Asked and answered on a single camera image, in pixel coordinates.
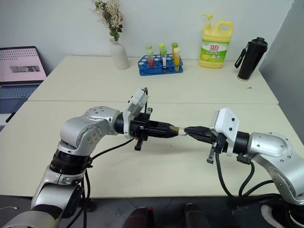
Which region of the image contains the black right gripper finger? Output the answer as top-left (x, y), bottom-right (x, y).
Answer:
top-left (184, 125), bottom-right (216, 136)
top-left (187, 133), bottom-right (216, 143)

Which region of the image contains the dark red rounded shape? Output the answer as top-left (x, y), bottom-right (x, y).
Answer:
top-left (123, 206), bottom-right (155, 228)

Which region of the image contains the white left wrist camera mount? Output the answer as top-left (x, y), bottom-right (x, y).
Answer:
top-left (122, 88), bottom-right (150, 140)

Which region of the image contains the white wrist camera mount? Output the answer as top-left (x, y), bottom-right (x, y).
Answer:
top-left (209, 108), bottom-right (241, 157)
top-left (122, 88), bottom-right (150, 140)

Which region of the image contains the green-capped white label tube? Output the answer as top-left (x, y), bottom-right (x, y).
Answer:
top-left (160, 48), bottom-right (168, 72)

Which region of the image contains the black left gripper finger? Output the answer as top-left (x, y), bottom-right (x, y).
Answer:
top-left (151, 121), bottom-right (174, 131)
top-left (148, 129), bottom-right (179, 140)

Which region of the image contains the dried flower bouquet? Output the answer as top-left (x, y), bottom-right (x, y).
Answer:
top-left (89, 0), bottom-right (124, 42)

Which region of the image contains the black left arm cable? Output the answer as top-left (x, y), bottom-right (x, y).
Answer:
top-left (80, 137), bottom-right (136, 228)

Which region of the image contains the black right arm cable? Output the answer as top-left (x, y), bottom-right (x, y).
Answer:
top-left (237, 153), bottom-right (275, 197)

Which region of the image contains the black tumbler with strap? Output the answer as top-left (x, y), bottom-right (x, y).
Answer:
top-left (234, 37), bottom-right (269, 82)

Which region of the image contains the yellow dish soap bottle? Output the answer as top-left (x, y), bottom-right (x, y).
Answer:
top-left (199, 13), bottom-right (234, 69)

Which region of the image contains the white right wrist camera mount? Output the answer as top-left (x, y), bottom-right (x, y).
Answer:
top-left (209, 108), bottom-right (241, 157)

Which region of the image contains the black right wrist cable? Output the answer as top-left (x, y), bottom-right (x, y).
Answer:
top-left (215, 146), bottom-right (282, 198)

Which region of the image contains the white ceramic vase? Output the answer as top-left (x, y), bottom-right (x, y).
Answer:
top-left (109, 38), bottom-right (130, 71)

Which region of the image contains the green-capped red liquid tube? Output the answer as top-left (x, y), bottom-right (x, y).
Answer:
top-left (146, 49), bottom-right (155, 68)

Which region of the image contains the grey laptop with pink screen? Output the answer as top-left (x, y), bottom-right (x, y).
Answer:
top-left (0, 46), bottom-right (48, 124)

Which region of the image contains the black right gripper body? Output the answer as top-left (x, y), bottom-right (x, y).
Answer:
top-left (206, 132), bottom-right (228, 164)

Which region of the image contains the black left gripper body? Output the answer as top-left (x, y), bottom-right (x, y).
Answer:
top-left (130, 108), bottom-right (156, 152)

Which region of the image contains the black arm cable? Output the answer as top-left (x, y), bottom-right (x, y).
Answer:
top-left (237, 153), bottom-right (275, 197)
top-left (80, 137), bottom-right (136, 228)

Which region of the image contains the blue test tube rack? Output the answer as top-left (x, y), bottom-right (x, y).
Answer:
top-left (137, 54), bottom-right (184, 76)

